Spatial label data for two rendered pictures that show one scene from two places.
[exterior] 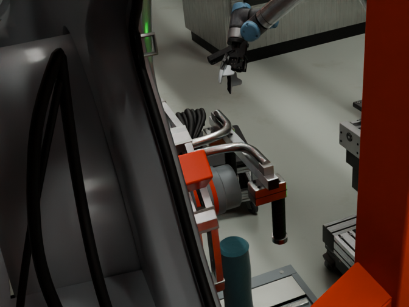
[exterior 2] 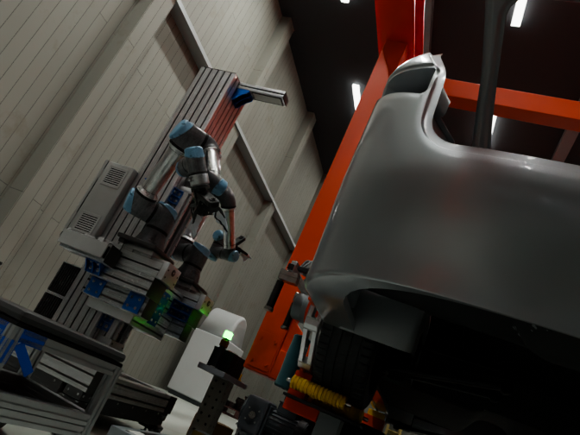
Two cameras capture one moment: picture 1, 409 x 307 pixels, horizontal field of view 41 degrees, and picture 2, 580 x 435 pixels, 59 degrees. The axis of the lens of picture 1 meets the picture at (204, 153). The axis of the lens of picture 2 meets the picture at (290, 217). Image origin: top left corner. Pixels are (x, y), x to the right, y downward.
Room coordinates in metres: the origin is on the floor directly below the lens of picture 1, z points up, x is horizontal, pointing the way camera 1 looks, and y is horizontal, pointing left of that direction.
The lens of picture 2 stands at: (3.37, 1.29, 0.35)
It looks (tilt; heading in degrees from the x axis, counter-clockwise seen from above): 20 degrees up; 219
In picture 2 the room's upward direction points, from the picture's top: 24 degrees clockwise
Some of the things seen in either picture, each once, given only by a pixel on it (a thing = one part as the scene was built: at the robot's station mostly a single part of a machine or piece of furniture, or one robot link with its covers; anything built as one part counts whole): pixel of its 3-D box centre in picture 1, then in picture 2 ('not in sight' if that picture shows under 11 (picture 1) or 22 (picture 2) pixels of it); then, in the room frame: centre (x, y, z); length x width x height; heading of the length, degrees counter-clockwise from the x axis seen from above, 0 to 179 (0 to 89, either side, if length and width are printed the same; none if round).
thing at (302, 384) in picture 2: not in sight; (318, 392); (1.36, 0.23, 0.51); 0.29 x 0.06 x 0.06; 107
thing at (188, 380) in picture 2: not in sight; (212, 356); (-3.87, -4.76, 0.82); 0.83 x 0.74 x 1.65; 18
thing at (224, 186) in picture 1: (199, 194); (315, 312); (1.30, 0.03, 0.85); 0.21 x 0.14 x 0.14; 107
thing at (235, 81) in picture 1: (235, 81); (192, 226); (2.07, -0.16, 0.86); 0.06 x 0.03 x 0.09; 67
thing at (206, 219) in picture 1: (176, 201); (329, 317); (1.28, 0.10, 0.85); 0.54 x 0.07 x 0.54; 17
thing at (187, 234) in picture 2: not in sight; (197, 221); (1.31, -1.00, 1.19); 0.15 x 0.12 x 0.55; 93
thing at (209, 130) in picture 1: (219, 134); (289, 277); (1.50, -0.05, 0.93); 0.09 x 0.05 x 0.05; 107
